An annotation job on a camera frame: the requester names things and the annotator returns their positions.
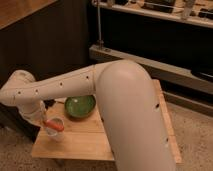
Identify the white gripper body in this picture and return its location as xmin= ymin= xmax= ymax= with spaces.
xmin=20 ymin=101 xmax=46 ymax=127

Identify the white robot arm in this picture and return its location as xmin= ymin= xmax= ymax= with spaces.
xmin=0 ymin=60 xmax=176 ymax=171

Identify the green bowl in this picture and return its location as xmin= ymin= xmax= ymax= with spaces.
xmin=64 ymin=95 xmax=96 ymax=119

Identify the wooden board table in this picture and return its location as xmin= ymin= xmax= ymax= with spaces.
xmin=31 ymin=79 xmax=182 ymax=165

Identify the dark wooden cabinet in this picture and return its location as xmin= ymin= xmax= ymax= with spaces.
xmin=0 ymin=0 xmax=91 ymax=142

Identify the metal shelf rack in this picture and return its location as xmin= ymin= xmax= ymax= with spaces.
xmin=88 ymin=0 xmax=213 ymax=117

